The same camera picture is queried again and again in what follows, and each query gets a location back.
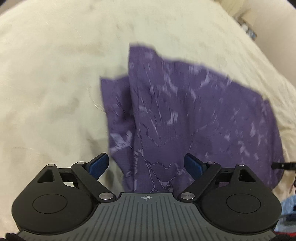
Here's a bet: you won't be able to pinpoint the purple patterned garment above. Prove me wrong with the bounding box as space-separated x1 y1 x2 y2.
101 46 284 195

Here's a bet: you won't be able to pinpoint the cream floral bedspread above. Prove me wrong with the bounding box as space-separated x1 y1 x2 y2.
1 1 295 235

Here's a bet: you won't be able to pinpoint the cluttered nightstand items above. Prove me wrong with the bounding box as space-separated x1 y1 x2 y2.
234 9 257 41

